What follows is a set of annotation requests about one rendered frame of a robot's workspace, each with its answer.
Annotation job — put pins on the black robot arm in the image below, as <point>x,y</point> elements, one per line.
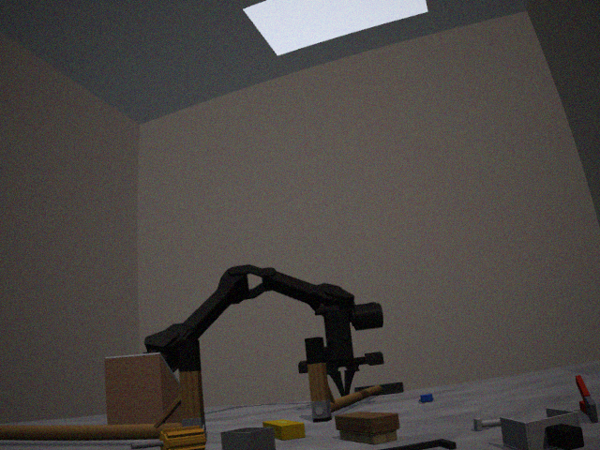
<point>333,302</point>

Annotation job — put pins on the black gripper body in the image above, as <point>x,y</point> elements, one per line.
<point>339,346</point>

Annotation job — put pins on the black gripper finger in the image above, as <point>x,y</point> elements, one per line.
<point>348,378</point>
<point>336,376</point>

